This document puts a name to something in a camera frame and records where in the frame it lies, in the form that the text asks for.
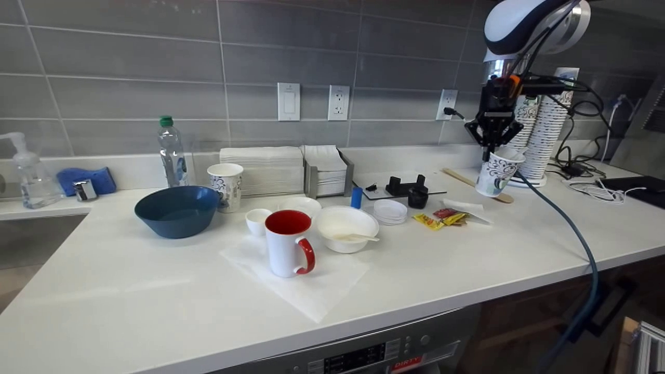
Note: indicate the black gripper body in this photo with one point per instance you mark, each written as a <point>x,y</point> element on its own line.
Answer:
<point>499,101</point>

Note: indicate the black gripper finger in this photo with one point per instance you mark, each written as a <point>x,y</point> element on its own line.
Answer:
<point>480,136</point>
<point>513,136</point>

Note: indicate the printed paper cup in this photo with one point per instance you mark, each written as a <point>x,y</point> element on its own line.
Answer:
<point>226,183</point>
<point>499,177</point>

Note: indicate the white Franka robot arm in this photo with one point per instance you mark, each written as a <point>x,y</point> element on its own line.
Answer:
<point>526,24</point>

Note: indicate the small white cup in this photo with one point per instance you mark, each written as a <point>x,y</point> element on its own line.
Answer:
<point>257,220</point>

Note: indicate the wooden stir stick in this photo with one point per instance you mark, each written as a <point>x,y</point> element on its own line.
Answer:
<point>460,177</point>

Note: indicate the white round tray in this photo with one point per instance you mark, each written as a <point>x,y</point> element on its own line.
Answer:
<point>537,183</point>

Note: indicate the white sachet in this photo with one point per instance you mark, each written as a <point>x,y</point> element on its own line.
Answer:
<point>479,217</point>
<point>463,203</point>

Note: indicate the red packet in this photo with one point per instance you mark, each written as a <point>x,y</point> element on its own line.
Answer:
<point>443,212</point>

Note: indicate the yellow packet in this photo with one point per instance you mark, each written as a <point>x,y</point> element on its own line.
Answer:
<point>455,219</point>
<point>429,220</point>

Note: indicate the black clamp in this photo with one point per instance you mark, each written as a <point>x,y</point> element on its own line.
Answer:
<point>395,186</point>

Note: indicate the white plastic lid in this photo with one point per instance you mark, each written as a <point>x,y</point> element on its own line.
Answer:
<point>392,212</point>

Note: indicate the small blue block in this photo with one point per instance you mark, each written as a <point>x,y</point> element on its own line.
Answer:
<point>357,197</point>

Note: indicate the black flat device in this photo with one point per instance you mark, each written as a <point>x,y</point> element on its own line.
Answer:
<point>645,190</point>

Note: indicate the metal napkin holder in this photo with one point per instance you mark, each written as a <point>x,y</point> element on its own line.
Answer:
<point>326,172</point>

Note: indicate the pale plastic spoon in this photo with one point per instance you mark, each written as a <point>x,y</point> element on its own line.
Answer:
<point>357,237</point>

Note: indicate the white bowl with cream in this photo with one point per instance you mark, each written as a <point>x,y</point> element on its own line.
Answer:
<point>346,225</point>

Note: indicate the dark wooden cabinet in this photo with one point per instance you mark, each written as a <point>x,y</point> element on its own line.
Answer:
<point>526,325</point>

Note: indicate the white paper napkin sheet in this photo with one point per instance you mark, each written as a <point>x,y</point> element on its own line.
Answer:
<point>319,292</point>

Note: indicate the red and white mug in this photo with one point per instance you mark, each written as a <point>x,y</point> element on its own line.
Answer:
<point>284,249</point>

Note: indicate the steel dishwasher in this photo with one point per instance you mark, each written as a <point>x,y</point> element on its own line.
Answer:
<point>388,354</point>

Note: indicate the green capped water bottle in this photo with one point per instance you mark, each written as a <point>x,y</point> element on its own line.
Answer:
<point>172,157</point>

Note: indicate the dark blue bowl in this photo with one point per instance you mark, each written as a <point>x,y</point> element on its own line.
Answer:
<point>178,214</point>

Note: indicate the blue sponge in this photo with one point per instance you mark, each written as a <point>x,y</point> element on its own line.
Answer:
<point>96,180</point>

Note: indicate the small black white box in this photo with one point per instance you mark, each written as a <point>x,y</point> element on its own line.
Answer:
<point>83,190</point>

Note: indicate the clear soap dispenser bottle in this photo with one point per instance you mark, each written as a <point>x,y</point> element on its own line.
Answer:
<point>34,182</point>

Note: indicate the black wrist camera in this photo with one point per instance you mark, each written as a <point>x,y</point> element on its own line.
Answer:
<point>544,84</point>

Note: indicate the white wall outlet with plug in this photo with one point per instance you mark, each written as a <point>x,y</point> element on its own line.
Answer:
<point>448,97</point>

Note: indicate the white light switch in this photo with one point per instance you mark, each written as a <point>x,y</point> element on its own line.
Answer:
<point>289,103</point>

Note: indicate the light wooden frame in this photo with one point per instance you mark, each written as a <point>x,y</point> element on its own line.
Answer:
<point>645,346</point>

